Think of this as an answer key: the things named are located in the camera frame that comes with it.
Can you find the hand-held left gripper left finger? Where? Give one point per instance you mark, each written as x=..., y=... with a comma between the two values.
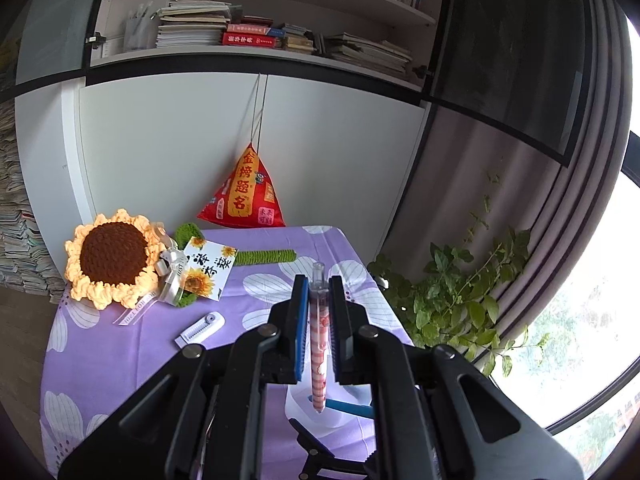
x=301, y=330

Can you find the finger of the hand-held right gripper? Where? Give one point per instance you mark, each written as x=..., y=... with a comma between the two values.
x=310, y=440

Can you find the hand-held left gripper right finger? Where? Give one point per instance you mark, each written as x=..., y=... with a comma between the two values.
x=337, y=330

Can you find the red checkered pen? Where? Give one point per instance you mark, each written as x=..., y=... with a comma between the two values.
x=318, y=350

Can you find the blue pen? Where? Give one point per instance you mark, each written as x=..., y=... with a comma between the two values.
x=355, y=409

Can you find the white correction tape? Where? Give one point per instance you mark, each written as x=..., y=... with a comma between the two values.
x=200, y=329

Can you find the sunflower print card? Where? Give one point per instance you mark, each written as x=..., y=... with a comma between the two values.
x=210, y=265

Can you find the green leafy plant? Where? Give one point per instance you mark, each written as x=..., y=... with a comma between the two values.
x=450, y=300

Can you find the crochet sunflower with ribbon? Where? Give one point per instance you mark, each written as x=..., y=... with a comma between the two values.
x=170, y=280

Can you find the red triangular pouch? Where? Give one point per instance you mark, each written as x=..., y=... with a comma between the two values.
x=242, y=195

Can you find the purple floral tablecloth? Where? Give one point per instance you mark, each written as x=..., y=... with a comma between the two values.
x=125, y=385

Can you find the grey pink curtain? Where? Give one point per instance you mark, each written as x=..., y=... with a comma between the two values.
x=500, y=170

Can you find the white bookshelf cabinet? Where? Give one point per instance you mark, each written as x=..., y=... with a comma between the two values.
x=150, y=135

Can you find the stack of worn books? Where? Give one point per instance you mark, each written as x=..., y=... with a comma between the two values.
x=370, y=52

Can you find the pile of stacked papers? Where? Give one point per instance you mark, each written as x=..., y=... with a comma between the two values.
x=20, y=235

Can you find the red thick books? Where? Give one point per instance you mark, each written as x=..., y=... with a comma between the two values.
x=250, y=35

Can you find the stack of pale books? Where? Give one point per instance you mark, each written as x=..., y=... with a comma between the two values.
x=192, y=25

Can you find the clear shelf pen holder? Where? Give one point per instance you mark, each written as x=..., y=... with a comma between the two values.
x=140, y=30

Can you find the dark glass cabinet door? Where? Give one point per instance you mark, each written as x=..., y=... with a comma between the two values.
x=510, y=35
x=55, y=20

